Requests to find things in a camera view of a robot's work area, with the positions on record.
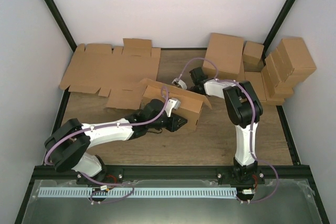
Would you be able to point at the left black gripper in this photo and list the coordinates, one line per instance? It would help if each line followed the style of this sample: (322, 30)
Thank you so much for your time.
(173, 126)

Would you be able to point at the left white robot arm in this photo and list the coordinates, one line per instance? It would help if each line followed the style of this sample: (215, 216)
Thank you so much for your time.
(67, 147)

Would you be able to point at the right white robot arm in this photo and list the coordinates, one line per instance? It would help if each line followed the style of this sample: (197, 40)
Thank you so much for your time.
(244, 110)

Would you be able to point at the large folded cardboard box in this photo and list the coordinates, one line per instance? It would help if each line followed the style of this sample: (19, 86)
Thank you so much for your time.
(225, 52)

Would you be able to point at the middle folded cardboard box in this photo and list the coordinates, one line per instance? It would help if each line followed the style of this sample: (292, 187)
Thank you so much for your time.
(255, 78)

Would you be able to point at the small folded cardboard box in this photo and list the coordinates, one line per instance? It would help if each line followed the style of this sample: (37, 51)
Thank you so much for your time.
(252, 53)

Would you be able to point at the low cardboard box stack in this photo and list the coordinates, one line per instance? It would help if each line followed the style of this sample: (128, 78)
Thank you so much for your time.
(274, 101)

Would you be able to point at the leaning folded cardboard box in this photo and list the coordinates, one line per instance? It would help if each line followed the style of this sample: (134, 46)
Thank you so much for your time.
(273, 70)

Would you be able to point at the tall folded cardboard box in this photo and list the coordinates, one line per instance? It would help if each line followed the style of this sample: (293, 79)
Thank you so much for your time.
(296, 58)

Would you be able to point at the flat cardboard sheet stack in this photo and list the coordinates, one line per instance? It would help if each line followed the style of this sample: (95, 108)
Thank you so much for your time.
(114, 72)

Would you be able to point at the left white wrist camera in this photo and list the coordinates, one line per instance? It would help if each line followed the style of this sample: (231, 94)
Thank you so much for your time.
(172, 104)

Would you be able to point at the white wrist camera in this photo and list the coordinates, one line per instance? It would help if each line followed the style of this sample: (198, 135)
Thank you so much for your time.
(179, 83)
(172, 104)

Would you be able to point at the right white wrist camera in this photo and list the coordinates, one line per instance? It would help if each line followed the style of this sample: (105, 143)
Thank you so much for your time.
(179, 83)

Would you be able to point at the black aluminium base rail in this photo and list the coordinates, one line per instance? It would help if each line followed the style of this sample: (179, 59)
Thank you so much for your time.
(222, 174)

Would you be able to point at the right black frame post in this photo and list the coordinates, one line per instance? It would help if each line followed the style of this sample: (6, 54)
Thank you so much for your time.
(288, 4)

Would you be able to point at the black frame post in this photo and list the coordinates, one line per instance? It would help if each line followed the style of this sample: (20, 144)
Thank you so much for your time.
(288, 4)
(61, 23)

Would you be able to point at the light blue slotted cable duct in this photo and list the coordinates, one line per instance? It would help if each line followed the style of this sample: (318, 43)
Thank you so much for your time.
(58, 192)

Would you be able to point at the left black frame post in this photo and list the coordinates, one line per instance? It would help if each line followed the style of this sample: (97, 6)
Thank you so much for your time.
(61, 23)

